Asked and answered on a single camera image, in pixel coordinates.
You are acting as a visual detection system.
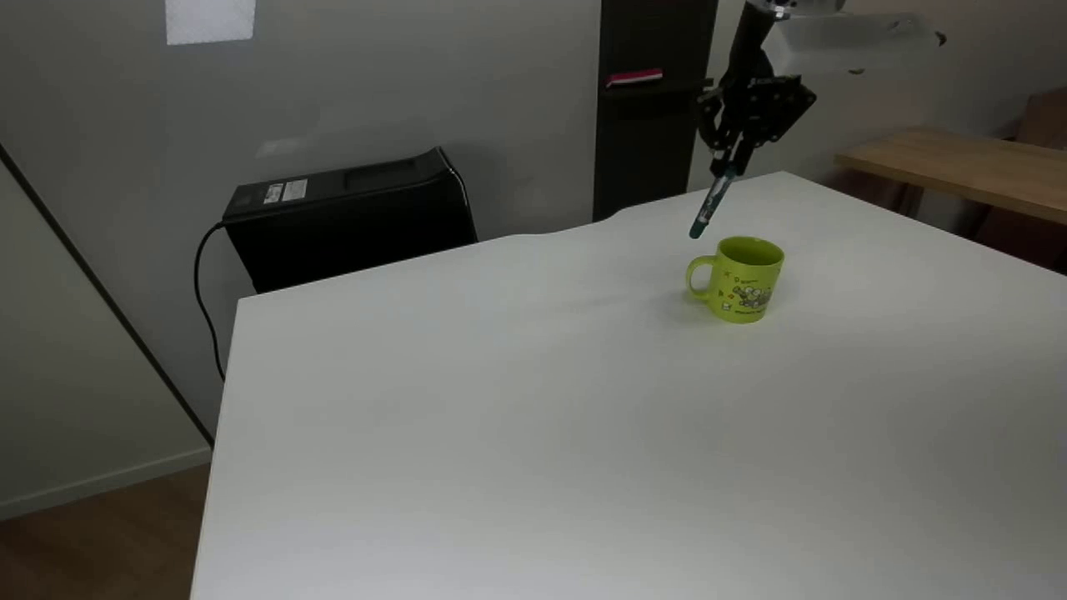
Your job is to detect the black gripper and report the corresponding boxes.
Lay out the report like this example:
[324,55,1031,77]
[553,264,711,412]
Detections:
[695,0,820,187]

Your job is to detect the dark teal marker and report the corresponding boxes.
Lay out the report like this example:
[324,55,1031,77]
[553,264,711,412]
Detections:
[686,152,743,244]

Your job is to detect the tall black cabinet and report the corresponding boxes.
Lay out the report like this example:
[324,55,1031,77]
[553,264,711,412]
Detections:
[589,0,720,224]

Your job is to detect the red label strip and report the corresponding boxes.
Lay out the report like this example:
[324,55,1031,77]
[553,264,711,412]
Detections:
[603,66,671,89]

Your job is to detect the green printed mug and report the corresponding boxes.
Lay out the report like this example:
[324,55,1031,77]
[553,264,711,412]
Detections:
[684,233,787,326]

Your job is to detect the wooden table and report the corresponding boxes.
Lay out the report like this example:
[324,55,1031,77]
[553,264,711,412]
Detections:
[834,123,1067,276]

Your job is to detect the brown cardboard box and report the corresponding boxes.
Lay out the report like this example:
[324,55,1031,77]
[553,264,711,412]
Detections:
[999,83,1067,154]

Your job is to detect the large black box with label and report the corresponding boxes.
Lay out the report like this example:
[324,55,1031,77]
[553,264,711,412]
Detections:
[221,148,480,297]

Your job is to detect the white paper sheet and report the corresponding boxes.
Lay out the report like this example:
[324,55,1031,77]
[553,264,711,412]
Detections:
[164,0,260,50]

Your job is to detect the thin black diagonal rod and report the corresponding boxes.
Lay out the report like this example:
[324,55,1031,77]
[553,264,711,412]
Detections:
[0,140,215,448]

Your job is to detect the black power cable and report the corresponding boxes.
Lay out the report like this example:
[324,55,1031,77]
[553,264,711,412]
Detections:
[188,218,232,387]

